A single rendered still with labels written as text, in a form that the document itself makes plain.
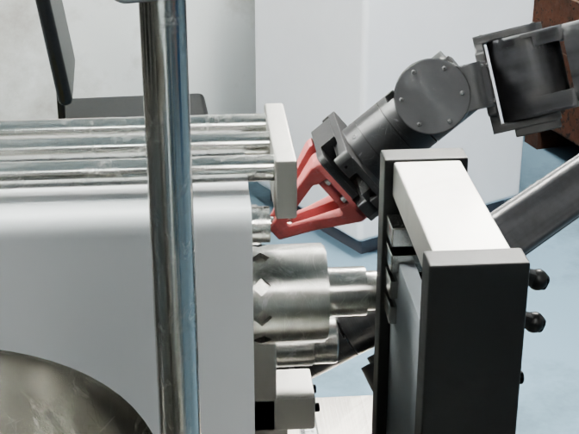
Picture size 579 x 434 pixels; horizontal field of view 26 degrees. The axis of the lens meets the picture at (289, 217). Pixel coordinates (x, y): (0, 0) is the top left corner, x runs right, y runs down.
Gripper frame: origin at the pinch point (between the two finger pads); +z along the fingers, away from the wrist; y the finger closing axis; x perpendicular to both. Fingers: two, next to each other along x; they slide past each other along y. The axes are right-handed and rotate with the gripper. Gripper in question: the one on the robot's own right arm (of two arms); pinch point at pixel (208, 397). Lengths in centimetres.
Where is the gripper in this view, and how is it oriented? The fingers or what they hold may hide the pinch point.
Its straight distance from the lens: 121.0
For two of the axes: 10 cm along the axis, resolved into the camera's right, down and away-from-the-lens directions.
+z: -8.8, 4.6, 1.1
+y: -0.8, -3.8, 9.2
